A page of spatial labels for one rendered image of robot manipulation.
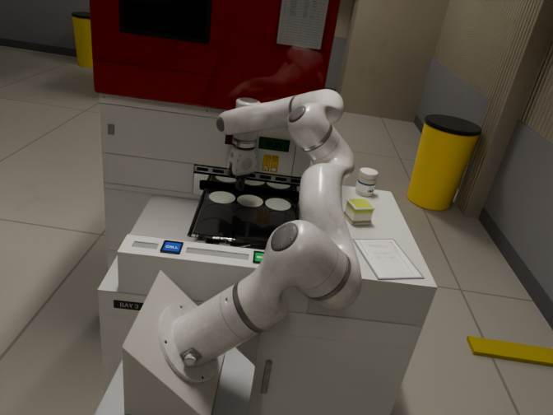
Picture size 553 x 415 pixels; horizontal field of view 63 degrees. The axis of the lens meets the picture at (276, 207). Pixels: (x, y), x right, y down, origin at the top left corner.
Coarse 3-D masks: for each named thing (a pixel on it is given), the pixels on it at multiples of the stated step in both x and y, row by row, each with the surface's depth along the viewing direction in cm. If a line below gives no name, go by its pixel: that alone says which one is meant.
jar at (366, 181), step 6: (366, 168) 176; (360, 174) 173; (366, 174) 171; (372, 174) 172; (360, 180) 173; (366, 180) 172; (372, 180) 172; (360, 186) 174; (366, 186) 173; (372, 186) 174; (360, 192) 175; (366, 192) 174; (372, 192) 175
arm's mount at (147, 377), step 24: (168, 288) 109; (144, 312) 98; (144, 336) 94; (144, 360) 90; (144, 384) 92; (168, 384) 92; (192, 384) 98; (216, 384) 105; (144, 408) 95; (168, 408) 95; (192, 408) 94
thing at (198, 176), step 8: (200, 176) 180; (208, 176) 180; (216, 176) 180; (224, 176) 180; (248, 184) 181; (256, 184) 181; (264, 184) 181; (272, 184) 181; (280, 184) 181; (288, 184) 181; (296, 184) 182; (200, 192) 183
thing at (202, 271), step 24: (144, 240) 130; (120, 264) 126; (144, 264) 126; (168, 264) 126; (192, 264) 125; (216, 264) 125; (240, 264) 126; (120, 288) 130; (144, 288) 129; (192, 288) 129; (216, 288) 129; (288, 288) 129
